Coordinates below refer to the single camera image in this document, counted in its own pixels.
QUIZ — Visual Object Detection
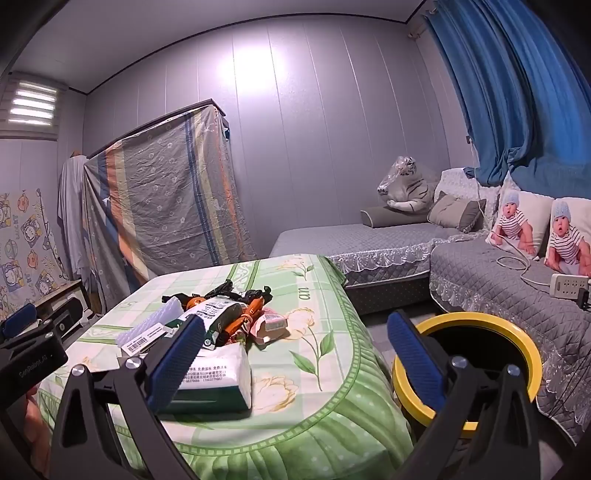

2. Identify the white tissue packet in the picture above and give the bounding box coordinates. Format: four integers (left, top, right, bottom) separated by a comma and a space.
173, 344, 252, 411

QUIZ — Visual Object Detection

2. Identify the grey hanging cloth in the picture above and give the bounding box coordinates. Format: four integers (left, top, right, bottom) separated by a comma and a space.
58, 156, 90, 282

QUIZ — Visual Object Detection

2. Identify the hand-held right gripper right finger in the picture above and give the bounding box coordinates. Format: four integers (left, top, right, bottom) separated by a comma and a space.
387, 309, 576, 480

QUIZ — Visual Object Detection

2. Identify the grey cushion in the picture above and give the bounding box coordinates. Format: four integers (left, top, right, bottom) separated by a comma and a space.
427, 191, 487, 234

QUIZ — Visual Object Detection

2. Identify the plastic-wrapped tiger plush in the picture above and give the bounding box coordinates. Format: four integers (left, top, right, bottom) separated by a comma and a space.
376, 157, 437, 214

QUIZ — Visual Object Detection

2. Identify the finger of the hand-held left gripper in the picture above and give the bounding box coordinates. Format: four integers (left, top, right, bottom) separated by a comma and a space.
0, 303, 38, 342

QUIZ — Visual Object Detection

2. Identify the pink packet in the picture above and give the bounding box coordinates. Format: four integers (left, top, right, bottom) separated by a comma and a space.
249, 309, 288, 344

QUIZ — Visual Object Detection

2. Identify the grey sofa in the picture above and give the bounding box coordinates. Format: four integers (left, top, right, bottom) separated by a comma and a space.
269, 166, 591, 444

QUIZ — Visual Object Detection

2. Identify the large orange peel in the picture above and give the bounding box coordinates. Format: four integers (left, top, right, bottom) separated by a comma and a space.
226, 300, 266, 344

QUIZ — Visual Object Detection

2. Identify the cartoon printed cloth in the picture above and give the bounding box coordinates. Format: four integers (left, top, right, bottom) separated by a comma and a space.
0, 187, 68, 319

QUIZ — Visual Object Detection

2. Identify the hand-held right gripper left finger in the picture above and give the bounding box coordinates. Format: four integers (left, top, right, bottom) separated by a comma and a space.
48, 314, 208, 480

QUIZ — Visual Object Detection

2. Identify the baby print pillow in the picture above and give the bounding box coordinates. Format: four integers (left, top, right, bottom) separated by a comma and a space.
487, 178, 555, 259
545, 198, 591, 278

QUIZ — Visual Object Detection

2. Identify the green floral tablecloth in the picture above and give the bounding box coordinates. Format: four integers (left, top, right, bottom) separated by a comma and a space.
37, 254, 414, 480

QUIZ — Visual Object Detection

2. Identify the white ribbed packet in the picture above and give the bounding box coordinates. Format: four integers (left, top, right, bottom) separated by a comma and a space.
115, 298, 185, 358

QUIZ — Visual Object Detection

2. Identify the grey bolster pillow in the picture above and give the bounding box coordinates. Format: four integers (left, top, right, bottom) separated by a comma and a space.
360, 205, 432, 229

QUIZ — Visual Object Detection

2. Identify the black plastic bag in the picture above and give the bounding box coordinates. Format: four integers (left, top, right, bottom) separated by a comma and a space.
161, 281, 273, 308

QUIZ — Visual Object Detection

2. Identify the green and white bag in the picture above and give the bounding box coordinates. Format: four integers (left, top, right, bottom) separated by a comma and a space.
178, 295, 250, 347

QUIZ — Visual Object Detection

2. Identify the blue curtain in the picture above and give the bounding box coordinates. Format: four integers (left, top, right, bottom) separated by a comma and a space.
422, 0, 591, 201

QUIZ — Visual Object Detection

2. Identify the window blind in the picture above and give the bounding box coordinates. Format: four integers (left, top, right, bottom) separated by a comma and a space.
0, 71, 61, 141

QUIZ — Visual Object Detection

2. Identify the white power strip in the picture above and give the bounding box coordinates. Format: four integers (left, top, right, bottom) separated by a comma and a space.
550, 273, 591, 298

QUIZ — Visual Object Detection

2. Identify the yellow-rimmed black bin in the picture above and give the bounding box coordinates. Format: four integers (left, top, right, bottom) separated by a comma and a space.
392, 312, 543, 439

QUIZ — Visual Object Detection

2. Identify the white cable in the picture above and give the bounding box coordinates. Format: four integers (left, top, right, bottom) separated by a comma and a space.
464, 134, 555, 289

